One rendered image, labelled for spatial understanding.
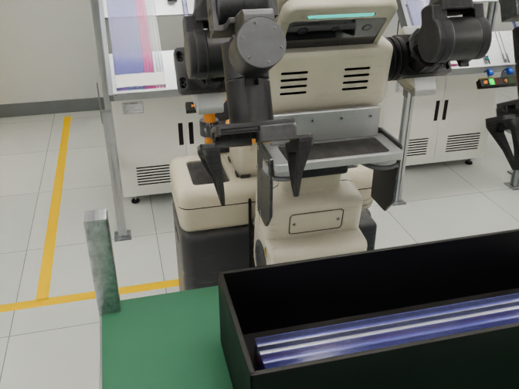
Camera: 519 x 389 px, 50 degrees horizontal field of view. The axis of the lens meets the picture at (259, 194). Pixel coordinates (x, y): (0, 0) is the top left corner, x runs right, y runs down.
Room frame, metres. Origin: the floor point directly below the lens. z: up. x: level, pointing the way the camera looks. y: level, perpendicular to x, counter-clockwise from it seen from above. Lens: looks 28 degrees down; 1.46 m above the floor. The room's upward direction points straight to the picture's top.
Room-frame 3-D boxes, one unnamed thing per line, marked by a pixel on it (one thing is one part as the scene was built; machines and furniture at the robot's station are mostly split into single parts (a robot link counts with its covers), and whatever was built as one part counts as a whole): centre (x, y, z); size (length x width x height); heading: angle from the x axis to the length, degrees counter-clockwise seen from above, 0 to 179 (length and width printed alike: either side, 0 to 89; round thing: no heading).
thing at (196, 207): (1.38, -0.04, 0.59); 0.55 x 0.34 x 0.83; 104
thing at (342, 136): (1.01, -0.13, 0.99); 0.28 x 0.16 x 0.22; 104
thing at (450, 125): (3.36, -0.95, 0.31); 0.70 x 0.65 x 0.62; 104
